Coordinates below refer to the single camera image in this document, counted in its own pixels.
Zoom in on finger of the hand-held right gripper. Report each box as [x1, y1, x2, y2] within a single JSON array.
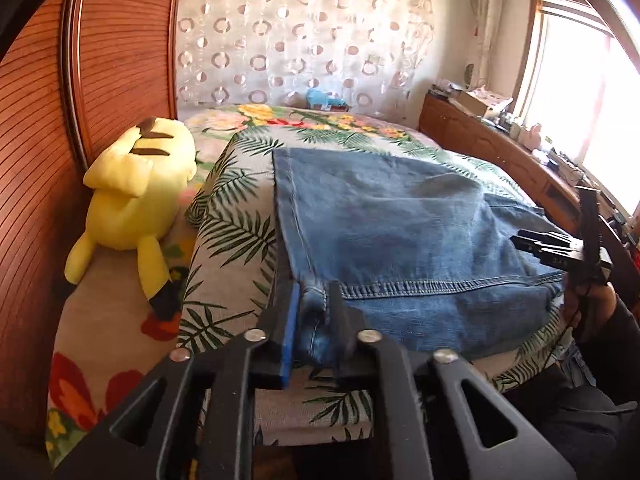
[[511, 229, 575, 272]]

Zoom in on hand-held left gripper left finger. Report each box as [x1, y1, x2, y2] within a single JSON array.
[[55, 280, 303, 480]]

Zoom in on leaf-print cloth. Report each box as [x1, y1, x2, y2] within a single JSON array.
[[176, 124, 572, 450]]

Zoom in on yellow plush toy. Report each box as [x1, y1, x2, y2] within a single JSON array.
[[64, 115, 197, 321]]

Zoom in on person's right forearm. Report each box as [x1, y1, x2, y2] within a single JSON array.
[[597, 292, 640, 413]]

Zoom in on blue denim pants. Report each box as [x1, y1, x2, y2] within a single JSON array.
[[271, 146, 569, 367]]

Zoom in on white wrapped air conditioner pipe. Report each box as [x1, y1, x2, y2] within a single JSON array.
[[469, 0, 505, 88]]

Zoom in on window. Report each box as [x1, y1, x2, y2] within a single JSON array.
[[514, 0, 640, 223]]

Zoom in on sheer circle-patterned curtain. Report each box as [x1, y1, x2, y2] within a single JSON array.
[[174, 0, 437, 122]]

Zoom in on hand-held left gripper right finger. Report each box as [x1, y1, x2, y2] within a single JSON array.
[[325, 280, 577, 480]]

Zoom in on blue plush toy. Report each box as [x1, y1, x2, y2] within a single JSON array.
[[304, 87, 352, 112]]

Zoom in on brown wooden side cabinet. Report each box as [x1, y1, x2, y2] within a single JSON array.
[[418, 90, 640, 263]]

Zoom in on bed with floral sheet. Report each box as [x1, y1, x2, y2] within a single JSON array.
[[45, 102, 442, 472]]

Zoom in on person's right hand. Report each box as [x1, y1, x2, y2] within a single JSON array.
[[564, 284, 620, 332]]

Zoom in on cardboard box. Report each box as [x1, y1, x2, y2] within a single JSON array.
[[456, 88, 512, 118]]

